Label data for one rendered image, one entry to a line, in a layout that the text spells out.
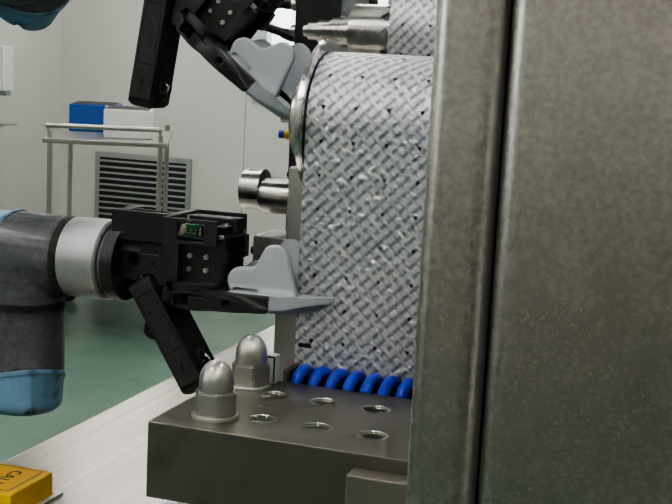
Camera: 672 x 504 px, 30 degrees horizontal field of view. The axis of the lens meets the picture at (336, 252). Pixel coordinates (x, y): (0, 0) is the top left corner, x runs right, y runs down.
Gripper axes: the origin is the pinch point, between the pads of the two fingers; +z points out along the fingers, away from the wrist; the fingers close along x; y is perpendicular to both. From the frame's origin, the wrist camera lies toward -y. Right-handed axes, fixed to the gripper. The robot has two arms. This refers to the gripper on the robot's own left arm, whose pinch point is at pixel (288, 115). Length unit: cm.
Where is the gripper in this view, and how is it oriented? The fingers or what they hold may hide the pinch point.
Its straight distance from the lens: 118.5
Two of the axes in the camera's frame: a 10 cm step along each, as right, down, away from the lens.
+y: 6.4, -7.0, -3.1
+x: 3.2, -1.3, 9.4
